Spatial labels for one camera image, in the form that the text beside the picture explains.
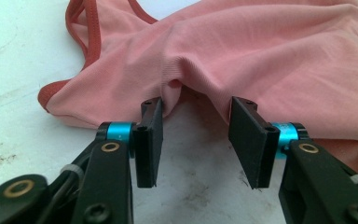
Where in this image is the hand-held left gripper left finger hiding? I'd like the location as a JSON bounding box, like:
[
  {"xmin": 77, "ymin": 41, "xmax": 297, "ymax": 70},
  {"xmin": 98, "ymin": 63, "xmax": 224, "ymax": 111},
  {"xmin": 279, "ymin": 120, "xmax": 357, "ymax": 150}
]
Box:
[{"xmin": 96, "ymin": 96, "xmax": 164, "ymax": 189}]

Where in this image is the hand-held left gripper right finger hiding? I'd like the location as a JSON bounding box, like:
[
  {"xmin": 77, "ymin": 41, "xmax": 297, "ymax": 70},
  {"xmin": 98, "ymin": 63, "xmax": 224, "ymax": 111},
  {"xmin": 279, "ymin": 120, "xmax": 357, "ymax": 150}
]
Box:
[{"xmin": 227, "ymin": 96, "xmax": 310, "ymax": 189}]

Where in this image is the pink tank top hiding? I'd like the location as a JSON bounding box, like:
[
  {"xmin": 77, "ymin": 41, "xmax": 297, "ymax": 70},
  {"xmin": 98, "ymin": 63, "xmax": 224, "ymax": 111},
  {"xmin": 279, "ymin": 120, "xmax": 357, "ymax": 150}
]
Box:
[{"xmin": 36, "ymin": 0, "xmax": 358, "ymax": 185}]

